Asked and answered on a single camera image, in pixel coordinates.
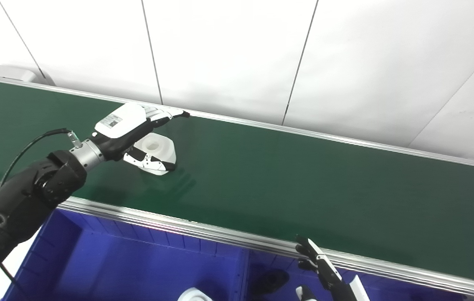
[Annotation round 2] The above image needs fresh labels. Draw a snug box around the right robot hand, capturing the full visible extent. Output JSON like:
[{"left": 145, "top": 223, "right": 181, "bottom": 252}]
[{"left": 295, "top": 235, "right": 371, "bottom": 301}]

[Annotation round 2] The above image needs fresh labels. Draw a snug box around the blue plastic bin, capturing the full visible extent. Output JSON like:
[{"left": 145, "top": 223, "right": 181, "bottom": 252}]
[
  {"left": 3, "top": 208, "right": 250, "bottom": 301},
  {"left": 245, "top": 249, "right": 474, "bottom": 301}
]

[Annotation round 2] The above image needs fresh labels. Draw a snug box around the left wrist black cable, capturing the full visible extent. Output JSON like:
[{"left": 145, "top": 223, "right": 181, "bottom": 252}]
[{"left": 0, "top": 128, "right": 83, "bottom": 189}]

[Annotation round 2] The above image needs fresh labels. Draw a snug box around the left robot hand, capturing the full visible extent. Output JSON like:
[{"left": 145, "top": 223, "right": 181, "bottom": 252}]
[{"left": 91, "top": 102, "right": 190, "bottom": 176}]

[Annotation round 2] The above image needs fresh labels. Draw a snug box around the black oval flange part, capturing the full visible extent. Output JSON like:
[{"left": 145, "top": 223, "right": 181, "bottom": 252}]
[{"left": 253, "top": 270, "right": 289, "bottom": 295}]

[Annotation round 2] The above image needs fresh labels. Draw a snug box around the white hexagonal plastic part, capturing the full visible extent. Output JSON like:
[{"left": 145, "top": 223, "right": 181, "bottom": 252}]
[
  {"left": 177, "top": 287, "right": 214, "bottom": 301},
  {"left": 134, "top": 132, "right": 177, "bottom": 168}
]

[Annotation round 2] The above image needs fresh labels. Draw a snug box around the green conveyor belt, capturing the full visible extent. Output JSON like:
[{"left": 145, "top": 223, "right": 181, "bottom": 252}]
[
  {"left": 0, "top": 79, "right": 474, "bottom": 287},
  {"left": 0, "top": 75, "right": 474, "bottom": 301}
]

